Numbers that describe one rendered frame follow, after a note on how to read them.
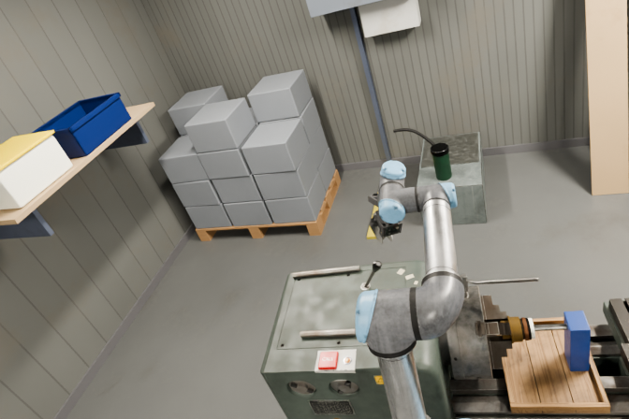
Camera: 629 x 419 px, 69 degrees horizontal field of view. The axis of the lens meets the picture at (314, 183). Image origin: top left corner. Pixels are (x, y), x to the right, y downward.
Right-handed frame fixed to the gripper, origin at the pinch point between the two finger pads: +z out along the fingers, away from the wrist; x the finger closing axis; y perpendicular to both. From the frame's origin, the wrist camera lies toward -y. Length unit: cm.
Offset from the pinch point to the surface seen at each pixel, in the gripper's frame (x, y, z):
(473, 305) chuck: 21.1, 30.9, 8.5
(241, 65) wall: 1, -315, 96
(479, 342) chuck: 17.7, 41.7, 12.4
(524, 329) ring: 37, 41, 16
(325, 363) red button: -31.1, 30.5, 17.3
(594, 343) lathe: 69, 47, 33
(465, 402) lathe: 17, 48, 44
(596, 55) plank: 224, -125, 28
